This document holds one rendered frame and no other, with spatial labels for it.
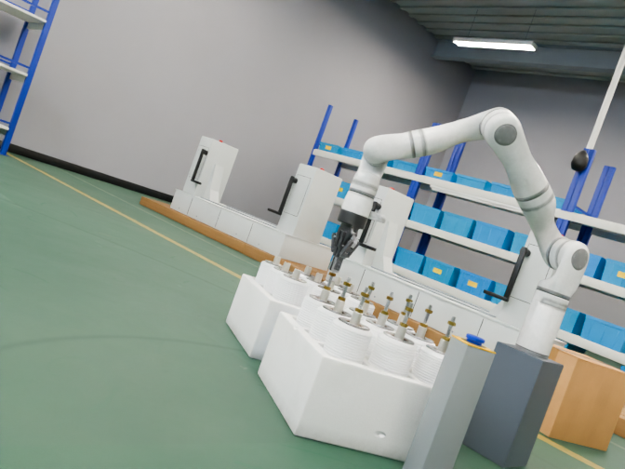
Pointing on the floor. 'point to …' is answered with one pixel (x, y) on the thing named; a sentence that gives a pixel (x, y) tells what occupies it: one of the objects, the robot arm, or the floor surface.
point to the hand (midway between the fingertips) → (336, 264)
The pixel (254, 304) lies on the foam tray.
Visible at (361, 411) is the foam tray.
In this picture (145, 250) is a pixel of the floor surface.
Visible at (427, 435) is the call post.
